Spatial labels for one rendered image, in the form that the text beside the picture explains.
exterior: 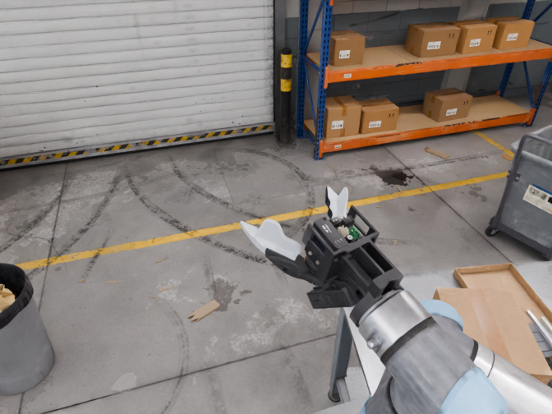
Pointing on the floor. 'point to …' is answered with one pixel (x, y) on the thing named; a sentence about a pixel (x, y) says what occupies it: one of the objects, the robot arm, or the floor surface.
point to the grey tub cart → (528, 193)
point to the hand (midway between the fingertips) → (284, 206)
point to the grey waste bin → (24, 351)
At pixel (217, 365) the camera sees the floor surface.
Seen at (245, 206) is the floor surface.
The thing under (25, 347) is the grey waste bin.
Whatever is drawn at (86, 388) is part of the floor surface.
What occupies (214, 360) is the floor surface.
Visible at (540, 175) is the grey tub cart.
